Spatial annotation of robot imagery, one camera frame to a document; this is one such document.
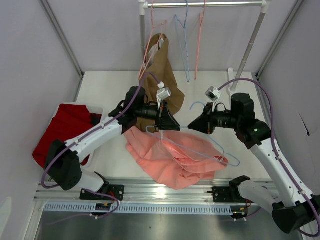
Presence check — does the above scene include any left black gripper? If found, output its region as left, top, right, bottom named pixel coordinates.
left=134, top=100, right=180, bottom=131

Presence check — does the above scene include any pink pleated skirt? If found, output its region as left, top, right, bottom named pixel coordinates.
left=124, top=127, right=229, bottom=190

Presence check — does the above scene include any blue wire hanger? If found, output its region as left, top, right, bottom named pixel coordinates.
left=174, top=0, right=191, bottom=83
left=145, top=100, right=241, bottom=168

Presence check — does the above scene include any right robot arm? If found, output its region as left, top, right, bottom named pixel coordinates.
left=188, top=93, right=320, bottom=234

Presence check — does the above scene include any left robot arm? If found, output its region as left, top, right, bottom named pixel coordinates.
left=44, top=86, right=181, bottom=200

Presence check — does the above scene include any brown skirt on hanger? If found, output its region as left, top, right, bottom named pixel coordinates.
left=136, top=34, right=186, bottom=133

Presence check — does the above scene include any pink hanger holding brown skirt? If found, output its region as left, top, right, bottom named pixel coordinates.
left=138, top=0, right=167, bottom=80

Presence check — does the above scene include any white plastic bin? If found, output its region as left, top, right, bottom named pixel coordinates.
left=37, top=102, right=105, bottom=153

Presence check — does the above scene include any red garment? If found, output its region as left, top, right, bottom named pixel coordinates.
left=32, top=104, right=102, bottom=168

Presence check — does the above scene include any white metal clothes rack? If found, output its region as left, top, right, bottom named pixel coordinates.
left=154, top=0, right=271, bottom=79

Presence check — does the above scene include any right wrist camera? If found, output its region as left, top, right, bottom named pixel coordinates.
left=205, top=86, right=221, bottom=102

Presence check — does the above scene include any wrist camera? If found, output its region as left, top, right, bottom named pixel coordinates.
left=156, top=81, right=172, bottom=107
left=205, top=86, right=221, bottom=102

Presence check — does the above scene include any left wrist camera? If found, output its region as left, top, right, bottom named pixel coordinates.
left=156, top=81, right=172, bottom=107

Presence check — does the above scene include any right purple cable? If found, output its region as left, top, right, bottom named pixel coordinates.
left=217, top=77, right=320, bottom=238

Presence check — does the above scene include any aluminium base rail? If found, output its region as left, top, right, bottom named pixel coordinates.
left=33, top=177, right=231, bottom=205

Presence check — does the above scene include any pink wire hanger middle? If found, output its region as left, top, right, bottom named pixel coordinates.
left=194, top=0, right=207, bottom=81

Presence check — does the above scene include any slotted cable duct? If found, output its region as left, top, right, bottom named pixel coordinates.
left=44, top=202, right=233, bottom=216

